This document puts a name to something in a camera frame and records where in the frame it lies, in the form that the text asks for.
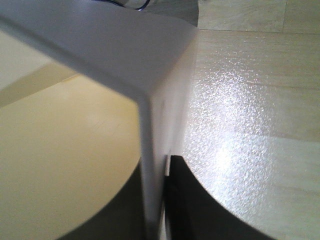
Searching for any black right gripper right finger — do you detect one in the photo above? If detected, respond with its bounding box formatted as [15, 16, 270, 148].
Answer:
[164, 155, 270, 240]

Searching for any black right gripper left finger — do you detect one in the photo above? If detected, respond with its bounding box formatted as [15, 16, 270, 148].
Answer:
[60, 163, 145, 240]

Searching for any white trash bin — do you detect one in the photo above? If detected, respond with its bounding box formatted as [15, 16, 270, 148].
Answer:
[0, 0, 199, 240]

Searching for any black power cord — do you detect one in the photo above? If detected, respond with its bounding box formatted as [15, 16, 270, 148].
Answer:
[92, 0, 151, 12]

